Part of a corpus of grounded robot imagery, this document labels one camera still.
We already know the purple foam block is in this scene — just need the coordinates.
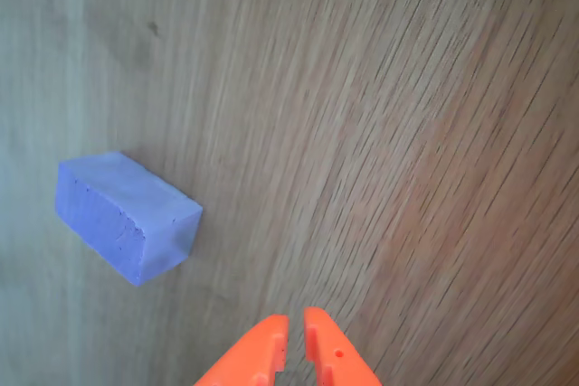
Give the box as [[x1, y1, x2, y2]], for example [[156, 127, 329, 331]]
[[54, 150, 204, 287]]

